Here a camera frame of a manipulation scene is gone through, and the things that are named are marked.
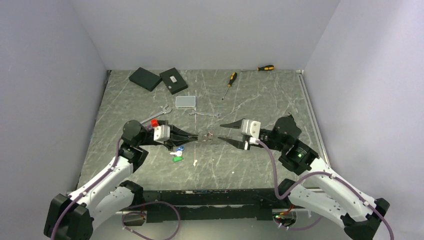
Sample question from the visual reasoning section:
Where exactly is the large silver wrench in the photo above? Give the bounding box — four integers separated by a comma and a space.
140, 105, 173, 124

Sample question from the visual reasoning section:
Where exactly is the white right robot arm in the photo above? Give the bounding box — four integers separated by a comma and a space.
220, 114, 395, 240

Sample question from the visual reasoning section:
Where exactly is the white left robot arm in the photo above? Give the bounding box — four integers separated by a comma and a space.
43, 120, 198, 240

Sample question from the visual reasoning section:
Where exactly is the key with green tag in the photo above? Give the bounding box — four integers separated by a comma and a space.
172, 156, 184, 163

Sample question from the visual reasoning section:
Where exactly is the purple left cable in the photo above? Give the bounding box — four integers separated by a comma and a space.
121, 199, 182, 240

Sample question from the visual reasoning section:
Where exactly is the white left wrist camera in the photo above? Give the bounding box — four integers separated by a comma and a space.
153, 125, 171, 142

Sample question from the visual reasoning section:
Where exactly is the small silver wrench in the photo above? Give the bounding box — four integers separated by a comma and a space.
188, 109, 222, 118

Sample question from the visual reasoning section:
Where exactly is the black box with label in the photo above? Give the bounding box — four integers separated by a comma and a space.
159, 67, 188, 95

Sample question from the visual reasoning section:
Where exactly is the black flat box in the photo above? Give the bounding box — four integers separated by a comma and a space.
128, 67, 162, 92

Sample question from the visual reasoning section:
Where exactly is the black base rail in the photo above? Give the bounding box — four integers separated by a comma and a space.
126, 188, 292, 223

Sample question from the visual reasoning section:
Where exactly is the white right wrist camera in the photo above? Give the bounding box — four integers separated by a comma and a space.
240, 119, 261, 145

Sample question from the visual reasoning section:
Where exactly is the key with white tag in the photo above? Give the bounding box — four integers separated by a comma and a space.
169, 150, 183, 157

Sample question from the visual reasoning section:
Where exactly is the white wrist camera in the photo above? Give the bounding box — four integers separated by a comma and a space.
153, 125, 171, 142
240, 119, 261, 145

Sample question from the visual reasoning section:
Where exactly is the orange black screwdriver at wall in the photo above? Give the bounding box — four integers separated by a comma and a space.
241, 65, 275, 72

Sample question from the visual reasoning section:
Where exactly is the white network switch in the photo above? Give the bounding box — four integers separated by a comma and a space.
175, 95, 196, 109

